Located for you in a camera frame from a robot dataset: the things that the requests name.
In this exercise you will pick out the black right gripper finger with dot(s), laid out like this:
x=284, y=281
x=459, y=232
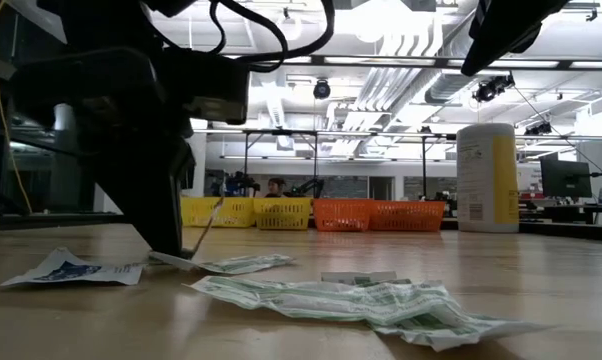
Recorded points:
x=486, y=50

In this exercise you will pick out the ceiling light strip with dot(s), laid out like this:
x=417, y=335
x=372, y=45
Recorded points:
x=381, y=60
x=523, y=63
x=298, y=59
x=596, y=64

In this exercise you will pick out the yellow plastic basket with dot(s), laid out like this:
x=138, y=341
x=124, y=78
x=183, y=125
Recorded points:
x=236, y=212
x=282, y=213

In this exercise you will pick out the person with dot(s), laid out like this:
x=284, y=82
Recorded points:
x=276, y=187

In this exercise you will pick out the black computer monitor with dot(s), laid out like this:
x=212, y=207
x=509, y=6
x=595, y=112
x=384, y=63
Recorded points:
x=566, y=177

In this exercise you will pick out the white packet blue print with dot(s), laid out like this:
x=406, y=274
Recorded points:
x=76, y=272

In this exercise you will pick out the black background robot arm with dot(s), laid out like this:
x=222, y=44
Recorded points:
x=238, y=184
x=308, y=187

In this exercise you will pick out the black ceiling camera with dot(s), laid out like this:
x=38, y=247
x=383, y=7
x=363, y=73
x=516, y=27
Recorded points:
x=538, y=129
x=491, y=89
x=322, y=89

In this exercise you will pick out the black background station frame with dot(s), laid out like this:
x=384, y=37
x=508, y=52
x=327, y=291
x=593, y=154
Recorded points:
x=281, y=132

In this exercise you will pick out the white yellow wipes canister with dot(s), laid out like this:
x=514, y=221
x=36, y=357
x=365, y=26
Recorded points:
x=486, y=180

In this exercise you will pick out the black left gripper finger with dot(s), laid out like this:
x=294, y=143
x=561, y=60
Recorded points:
x=151, y=215

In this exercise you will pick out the orange plastic basket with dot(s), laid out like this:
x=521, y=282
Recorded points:
x=342, y=215
x=408, y=216

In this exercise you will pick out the silver ceiling duct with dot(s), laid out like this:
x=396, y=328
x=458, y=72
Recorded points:
x=446, y=85

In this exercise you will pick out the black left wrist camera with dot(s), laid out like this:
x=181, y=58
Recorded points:
x=211, y=87

